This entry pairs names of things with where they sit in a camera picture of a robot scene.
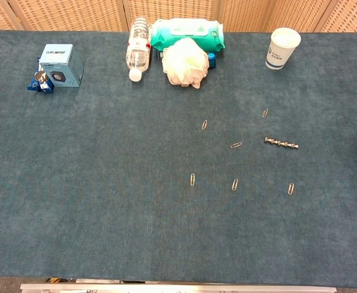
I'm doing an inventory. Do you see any cream mesh bath loofah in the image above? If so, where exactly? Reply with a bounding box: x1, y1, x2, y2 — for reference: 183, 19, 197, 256
161, 37, 210, 89

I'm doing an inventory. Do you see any light blue speaker box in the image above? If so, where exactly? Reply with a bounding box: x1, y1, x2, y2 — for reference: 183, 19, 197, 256
38, 43, 85, 89

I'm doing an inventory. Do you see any green wet wipes pack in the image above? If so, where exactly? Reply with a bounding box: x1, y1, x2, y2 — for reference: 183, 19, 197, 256
150, 18, 226, 59

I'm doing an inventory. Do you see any small metal ball chain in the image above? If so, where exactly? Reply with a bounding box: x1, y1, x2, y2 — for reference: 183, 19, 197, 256
264, 137, 300, 150

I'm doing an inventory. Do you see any aluminium profile rail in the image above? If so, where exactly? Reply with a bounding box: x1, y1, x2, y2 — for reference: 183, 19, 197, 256
20, 283, 337, 293

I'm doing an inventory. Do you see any white paper cup blue print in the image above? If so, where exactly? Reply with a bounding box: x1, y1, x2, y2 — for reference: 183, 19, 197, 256
265, 27, 302, 71

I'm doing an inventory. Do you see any clear plastic water bottle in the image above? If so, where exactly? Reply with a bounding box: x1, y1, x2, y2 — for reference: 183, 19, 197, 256
125, 16, 153, 82

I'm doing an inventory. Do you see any blue cookie packet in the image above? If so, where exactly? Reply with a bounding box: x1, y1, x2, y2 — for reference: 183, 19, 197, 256
27, 56, 56, 93

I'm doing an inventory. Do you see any teal felt table cover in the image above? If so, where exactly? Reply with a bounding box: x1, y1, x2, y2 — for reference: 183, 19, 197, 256
0, 29, 357, 289

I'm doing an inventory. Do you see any woven rattan folding screen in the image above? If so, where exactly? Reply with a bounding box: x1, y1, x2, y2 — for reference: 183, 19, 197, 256
0, 0, 357, 33

